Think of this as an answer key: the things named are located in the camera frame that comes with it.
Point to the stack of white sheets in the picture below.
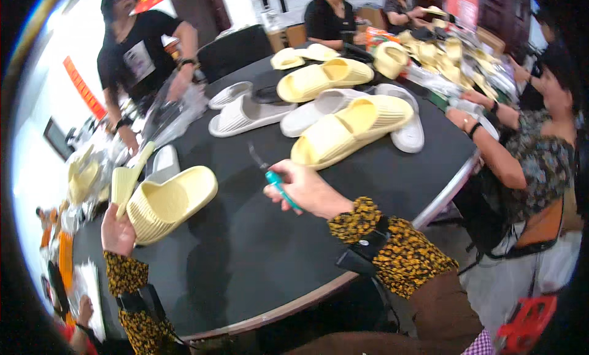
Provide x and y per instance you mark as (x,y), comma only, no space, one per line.
(89,295)

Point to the ribbed yellow slipper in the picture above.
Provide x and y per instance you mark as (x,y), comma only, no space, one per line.
(285,59)
(168,203)
(349,129)
(390,59)
(125,182)
(322,79)
(320,52)

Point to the black framed wall board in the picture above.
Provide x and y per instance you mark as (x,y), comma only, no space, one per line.
(57,138)

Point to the heap of slippers and packaging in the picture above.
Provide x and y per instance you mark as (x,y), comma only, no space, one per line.
(80,189)

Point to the orange carton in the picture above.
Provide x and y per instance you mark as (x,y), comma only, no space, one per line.
(379,36)

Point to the heap of slippers and bags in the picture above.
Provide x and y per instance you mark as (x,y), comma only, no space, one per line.
(455,60)

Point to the person's body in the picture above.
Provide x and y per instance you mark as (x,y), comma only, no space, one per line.
(414,322)

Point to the black wrist band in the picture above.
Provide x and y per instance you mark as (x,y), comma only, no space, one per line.
(366,249)
(140,300)

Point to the person's left hand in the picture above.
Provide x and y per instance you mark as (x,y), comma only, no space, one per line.
(116,237)

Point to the ribbed white slipper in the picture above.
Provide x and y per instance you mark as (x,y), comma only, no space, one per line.
(317,109)
(409,129)
(164,164)
(229,94)
(246,118)

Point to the black chair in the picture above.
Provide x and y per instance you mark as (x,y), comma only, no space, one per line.
(234,51)

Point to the red plastic stool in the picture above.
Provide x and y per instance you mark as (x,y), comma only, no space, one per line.
(529,322)

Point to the long red wall banner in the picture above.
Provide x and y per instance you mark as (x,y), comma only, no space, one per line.
(83,87)

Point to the person's right hand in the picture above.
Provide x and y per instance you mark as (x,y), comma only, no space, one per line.
(307,189)

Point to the pile of clear plastic bags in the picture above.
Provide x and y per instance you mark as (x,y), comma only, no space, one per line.
(172,111)

